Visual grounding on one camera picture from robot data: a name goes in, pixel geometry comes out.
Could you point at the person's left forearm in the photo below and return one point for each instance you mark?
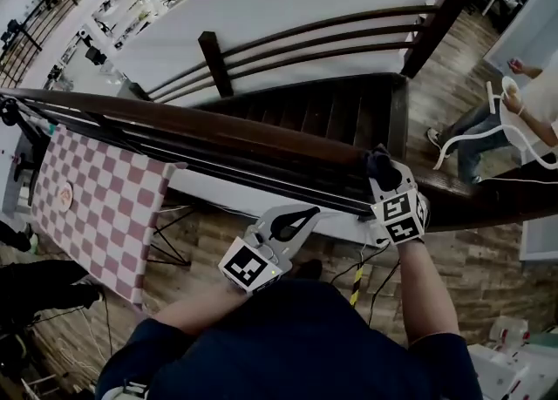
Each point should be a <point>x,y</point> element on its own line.
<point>205,309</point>

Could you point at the dark wooden newel post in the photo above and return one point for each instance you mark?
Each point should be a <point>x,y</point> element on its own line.
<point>438,15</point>

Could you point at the dark cloth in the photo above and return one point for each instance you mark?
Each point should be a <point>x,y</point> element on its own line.
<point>383,171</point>

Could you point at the dark wooden staircase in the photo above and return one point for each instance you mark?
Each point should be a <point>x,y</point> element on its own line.
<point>322,110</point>

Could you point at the curved dark stair railing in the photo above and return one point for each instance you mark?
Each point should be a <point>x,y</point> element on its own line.
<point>314,36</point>

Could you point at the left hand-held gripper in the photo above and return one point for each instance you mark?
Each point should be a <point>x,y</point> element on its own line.
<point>279,254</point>

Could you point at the black balcony railing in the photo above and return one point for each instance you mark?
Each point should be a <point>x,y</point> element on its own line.
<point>48,10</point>

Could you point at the white round bowl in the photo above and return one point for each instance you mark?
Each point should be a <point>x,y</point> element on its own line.
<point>509,86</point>

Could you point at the white cluttered work desks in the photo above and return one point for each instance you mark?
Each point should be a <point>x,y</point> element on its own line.
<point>131,10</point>

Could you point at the black bulky equipment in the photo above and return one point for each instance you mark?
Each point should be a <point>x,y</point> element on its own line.
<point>39,289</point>

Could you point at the person's black shoe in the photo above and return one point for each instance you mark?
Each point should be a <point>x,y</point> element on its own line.
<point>311,268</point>

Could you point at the dark brown wooden handrail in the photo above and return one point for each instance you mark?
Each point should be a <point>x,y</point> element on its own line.
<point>226,130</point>

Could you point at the red checkered cloth table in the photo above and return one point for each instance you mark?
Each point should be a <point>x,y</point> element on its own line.
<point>104,198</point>

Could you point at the person's dark blue shirt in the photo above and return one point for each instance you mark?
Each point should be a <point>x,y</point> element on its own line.
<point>296,346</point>

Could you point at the white plastic boxes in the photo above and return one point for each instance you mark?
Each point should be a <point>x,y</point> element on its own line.
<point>510,363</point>

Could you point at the round printed plate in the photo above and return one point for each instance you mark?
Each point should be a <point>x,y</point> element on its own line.
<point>65,198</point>

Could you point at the black folding table legs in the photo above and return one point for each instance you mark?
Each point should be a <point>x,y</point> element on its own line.
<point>172,241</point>

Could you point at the white waist device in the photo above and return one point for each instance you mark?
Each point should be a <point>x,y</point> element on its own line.
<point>128,390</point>

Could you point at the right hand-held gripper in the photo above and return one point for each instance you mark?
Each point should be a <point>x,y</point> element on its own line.
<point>403,215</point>

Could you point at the black tripod stand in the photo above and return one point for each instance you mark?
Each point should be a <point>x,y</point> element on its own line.
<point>24,137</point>

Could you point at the person's right forearm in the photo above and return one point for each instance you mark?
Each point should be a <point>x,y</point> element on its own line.
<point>429,293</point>

